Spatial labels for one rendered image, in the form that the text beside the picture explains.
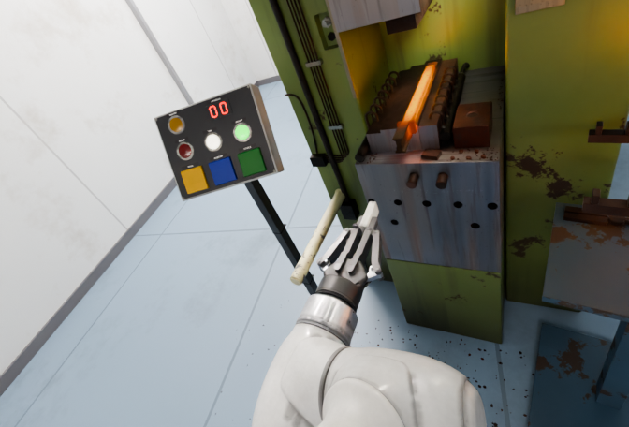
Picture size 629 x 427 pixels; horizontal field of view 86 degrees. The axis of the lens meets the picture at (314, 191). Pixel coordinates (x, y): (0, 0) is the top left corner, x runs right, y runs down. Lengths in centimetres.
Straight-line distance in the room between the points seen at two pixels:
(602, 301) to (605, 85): 49
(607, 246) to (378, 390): 74
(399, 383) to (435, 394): 3
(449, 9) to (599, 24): 48
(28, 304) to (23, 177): 84
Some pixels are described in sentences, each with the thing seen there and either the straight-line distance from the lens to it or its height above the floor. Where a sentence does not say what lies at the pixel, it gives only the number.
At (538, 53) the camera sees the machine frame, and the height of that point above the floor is 108.
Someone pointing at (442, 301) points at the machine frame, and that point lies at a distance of 145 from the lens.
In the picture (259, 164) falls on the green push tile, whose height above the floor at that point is 100.
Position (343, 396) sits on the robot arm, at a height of 111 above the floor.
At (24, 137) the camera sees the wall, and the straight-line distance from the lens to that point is 303.
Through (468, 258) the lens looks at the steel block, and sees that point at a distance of 120.
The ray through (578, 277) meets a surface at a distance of 95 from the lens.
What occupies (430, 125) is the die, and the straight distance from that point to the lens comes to 95.
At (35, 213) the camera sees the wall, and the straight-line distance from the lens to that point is 298.
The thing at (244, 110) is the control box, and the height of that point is 114.
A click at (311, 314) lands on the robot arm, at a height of 104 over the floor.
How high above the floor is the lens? 147
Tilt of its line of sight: 35 degrees down
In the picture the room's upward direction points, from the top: 24 degrees counter-clockwise
